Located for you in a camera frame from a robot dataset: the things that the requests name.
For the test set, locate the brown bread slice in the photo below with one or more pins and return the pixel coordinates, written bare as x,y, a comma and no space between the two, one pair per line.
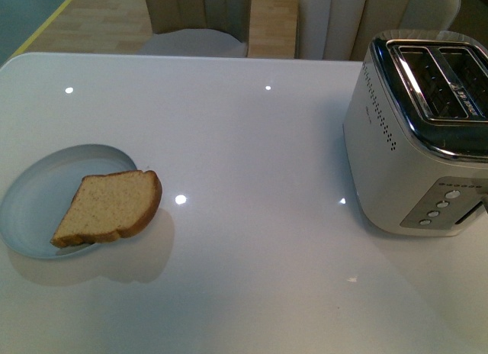
106,208

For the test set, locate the beige upholstered chair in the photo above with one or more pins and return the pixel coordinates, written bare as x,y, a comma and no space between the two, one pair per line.
343,29
209,28

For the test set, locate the white chrome two-slot toaster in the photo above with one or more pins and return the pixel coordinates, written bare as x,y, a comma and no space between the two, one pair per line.
416,132

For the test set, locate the beige upholstered chair right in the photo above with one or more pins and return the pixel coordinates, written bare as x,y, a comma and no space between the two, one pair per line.
343,29

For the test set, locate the beige upholstered chair left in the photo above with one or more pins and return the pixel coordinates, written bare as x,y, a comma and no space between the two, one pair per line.
209,28

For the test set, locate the light blue round plate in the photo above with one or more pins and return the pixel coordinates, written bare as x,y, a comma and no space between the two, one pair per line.
39,197

